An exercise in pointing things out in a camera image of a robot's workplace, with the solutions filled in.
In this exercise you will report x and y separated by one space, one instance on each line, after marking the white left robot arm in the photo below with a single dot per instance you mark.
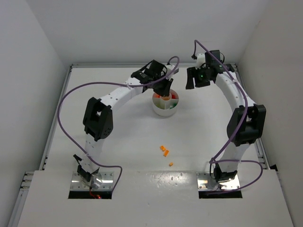
98 117

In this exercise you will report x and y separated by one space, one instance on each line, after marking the orange legos in container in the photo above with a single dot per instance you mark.
156 96

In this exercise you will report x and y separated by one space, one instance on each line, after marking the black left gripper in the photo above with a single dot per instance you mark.
160 84

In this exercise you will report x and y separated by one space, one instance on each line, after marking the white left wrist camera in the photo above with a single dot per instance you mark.
171 70

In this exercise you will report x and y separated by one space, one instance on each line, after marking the yellow two by two block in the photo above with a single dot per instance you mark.
162 148

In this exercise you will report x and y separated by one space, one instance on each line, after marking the metal base plate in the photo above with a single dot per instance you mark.
102 181
206 183

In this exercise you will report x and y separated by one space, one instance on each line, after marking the white divided round container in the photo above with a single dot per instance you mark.
161 105

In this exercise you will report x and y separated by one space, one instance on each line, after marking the yellow long lego brick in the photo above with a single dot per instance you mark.
166 153

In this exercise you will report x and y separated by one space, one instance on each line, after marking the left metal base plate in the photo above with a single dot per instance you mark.
102 181

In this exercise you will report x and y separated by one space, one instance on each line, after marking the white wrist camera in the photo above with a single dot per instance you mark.
200 60
171 70

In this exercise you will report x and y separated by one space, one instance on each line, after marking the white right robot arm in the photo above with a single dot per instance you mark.
247 121

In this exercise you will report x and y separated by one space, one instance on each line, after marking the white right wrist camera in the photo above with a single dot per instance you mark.
200 60

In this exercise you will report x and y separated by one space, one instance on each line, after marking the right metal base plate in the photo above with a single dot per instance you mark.
206 183

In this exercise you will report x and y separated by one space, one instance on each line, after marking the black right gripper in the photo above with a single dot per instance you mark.
196 73

